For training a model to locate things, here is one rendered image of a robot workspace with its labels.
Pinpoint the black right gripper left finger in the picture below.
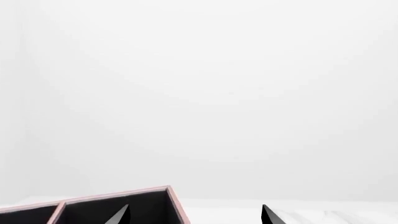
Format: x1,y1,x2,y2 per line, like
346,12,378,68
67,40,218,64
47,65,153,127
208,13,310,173
104,203,131,224

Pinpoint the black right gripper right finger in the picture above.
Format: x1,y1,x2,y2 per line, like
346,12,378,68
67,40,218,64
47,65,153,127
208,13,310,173
261,203,287,224

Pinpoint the pink caddy with black lining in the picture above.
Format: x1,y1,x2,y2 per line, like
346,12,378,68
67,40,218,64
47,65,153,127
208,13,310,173
0,184,192,224

